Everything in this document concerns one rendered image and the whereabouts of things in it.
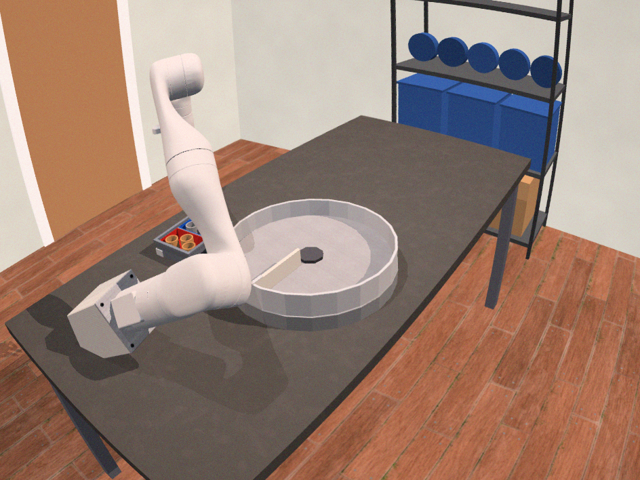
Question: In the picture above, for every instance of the white round turntable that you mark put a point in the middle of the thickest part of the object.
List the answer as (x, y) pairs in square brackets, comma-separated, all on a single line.
[(317, 245)]

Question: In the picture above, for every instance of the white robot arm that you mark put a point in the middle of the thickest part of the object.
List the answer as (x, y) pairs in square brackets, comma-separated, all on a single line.
[(201, 282)]

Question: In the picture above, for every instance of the grey metal sleeve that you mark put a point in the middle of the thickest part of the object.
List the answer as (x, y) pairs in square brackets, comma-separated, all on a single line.
[(191, 227)]

